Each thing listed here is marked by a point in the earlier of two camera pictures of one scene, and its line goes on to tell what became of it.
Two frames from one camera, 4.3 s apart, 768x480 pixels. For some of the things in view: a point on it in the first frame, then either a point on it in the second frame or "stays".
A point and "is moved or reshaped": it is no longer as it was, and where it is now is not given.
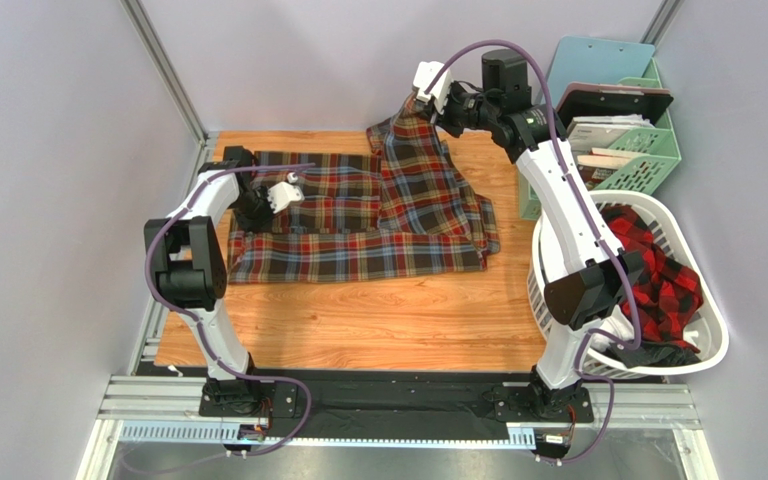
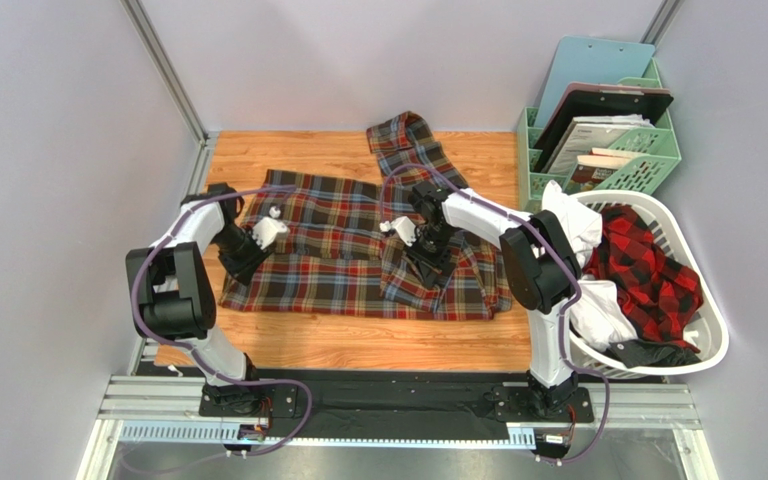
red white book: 601,164 stays
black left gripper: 255,225 -> 245,268
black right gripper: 446,112 -> 434,264
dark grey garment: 653,354 stays
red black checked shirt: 662,296 stays
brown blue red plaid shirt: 402,209 is moved or reshaped
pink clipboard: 607,87 stays
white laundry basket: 546,263 stays
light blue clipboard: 595,60 stays
